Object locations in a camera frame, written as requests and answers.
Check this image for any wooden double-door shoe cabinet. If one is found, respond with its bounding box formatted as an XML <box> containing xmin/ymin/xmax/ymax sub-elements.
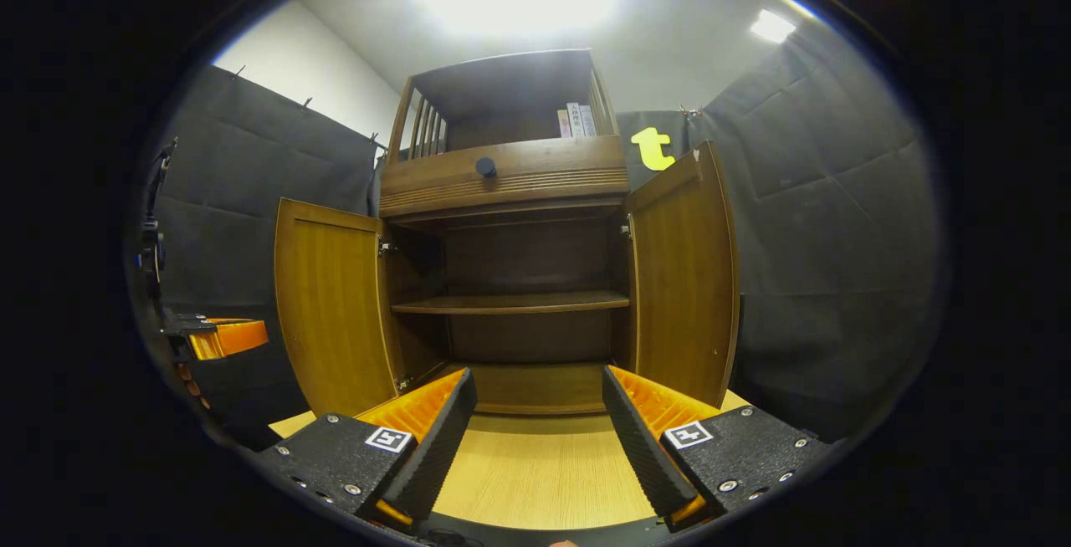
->
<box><xmin>274</xmin><ymin>49</ymin><xmax>741</xmax><ymax>418</ymax></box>

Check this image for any wooden cabinet drawer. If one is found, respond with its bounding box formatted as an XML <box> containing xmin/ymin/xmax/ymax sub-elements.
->
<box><xmin>379</xmin><ymin>135</ymin><xmax>630</xmax><ymax>217</ymax></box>

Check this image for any wooden inner cabinet shelf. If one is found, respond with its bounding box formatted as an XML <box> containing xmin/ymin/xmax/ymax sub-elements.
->
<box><xmin>392</xmin><ymin>290</ymin><xmax>630</xmax><ymax>316</ymax></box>

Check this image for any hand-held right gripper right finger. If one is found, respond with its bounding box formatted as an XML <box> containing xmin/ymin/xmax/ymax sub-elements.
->
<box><xmin>602</xmin><ymin>365</ymin><xmax>831</xmax><ymax>531</ymax></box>

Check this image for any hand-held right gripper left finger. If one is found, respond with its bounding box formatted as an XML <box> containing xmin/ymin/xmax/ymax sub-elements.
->
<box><xmin>258</xmin><ymin>367</ymin><xmax>479</xmax><ymax>531</ymax></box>

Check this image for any black backdrop cloth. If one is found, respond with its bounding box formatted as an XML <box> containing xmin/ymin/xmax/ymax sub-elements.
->
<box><xmin>134</xmin><ymin>24</ymin><xmax>942</xmax><ymax>447</ymax></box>

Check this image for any small ceiling light panel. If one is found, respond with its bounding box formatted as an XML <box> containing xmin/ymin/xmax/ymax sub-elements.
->
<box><xmin>750</xmin><ymin>9</ymin><xmax>797</xmax><ymax>43</ymax></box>

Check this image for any wooden cabinet door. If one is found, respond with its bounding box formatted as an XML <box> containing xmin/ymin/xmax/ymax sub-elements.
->
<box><xmin>274</xmin><ymin>198</ymin><xmax>401</xmax><ymax>418</ymax></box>
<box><xmin>625</xmin><ymin>141</ymin><xmax>741</xmax><ymax>410</ymax></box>

